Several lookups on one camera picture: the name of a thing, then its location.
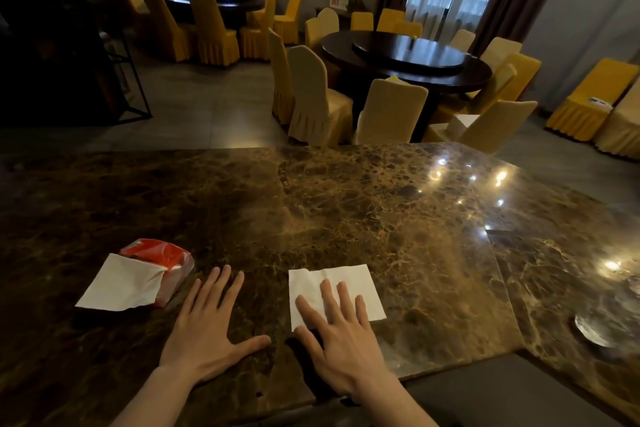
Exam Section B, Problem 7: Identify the yellow covered chair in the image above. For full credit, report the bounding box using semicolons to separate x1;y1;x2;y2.
594;79;640;160
545;58;640;143

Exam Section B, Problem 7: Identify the white folded cloth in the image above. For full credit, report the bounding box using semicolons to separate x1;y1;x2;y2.
445;114;481;140

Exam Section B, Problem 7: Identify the clear glass dish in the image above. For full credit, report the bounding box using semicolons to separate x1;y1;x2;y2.
574;313;619;349

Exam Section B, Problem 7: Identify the person's left forearm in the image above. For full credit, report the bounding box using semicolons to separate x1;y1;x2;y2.
111;366;198;427

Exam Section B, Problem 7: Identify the dark round dining table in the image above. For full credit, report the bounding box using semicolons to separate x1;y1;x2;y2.
162;0;266;29
320;30;494;142

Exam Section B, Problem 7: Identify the person's left hand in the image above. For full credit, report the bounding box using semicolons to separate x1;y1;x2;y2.
159;266;272;386

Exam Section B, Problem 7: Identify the black metal shelf rack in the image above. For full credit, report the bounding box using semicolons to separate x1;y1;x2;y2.
0;0;154;128

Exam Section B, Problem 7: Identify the person's right hand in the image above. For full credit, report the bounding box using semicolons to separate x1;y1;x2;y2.
294;280;401;401

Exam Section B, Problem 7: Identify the person's right forearm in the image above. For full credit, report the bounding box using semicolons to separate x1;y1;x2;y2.
352;376;440;427

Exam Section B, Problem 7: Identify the red tissue packet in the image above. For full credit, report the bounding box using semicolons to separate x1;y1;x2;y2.
119;239;196;308

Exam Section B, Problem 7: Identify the group of yellow covered chairs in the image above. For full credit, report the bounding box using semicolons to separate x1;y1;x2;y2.
267;7;543;155
116;0;304;67

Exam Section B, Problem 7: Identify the white paper napkin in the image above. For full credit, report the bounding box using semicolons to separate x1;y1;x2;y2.
288;265;387;332
75;254;169;313

